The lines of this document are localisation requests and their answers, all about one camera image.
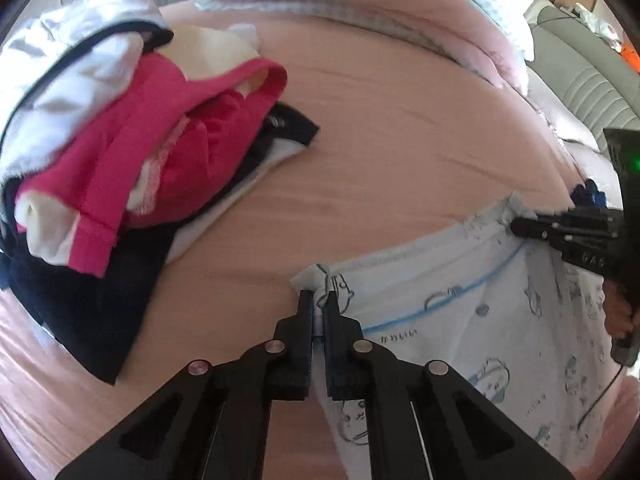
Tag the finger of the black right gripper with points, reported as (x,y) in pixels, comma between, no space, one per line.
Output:
(590,218)
(567,237)

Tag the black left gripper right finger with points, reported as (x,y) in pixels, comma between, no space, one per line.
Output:
(425,421)

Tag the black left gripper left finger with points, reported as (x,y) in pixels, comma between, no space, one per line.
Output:
(209,421)

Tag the white cartoon print garment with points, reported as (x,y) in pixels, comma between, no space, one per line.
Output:
(519,324)

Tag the person's right hand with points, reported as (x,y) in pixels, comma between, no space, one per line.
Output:
(620,318)

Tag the navy white striped folded garment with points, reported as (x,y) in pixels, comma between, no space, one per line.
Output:
(588,195)

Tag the light pink blanket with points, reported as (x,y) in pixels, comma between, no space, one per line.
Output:
(577,139)

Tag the dark navy garment in pile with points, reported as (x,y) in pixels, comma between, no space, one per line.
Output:
(97,320)

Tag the pink bed sheet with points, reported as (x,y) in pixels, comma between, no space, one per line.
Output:
(409,145)

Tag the red pink garment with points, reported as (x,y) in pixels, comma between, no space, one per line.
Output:
(165,159)

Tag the white garment on pile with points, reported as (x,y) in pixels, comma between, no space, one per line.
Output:
(59,70)

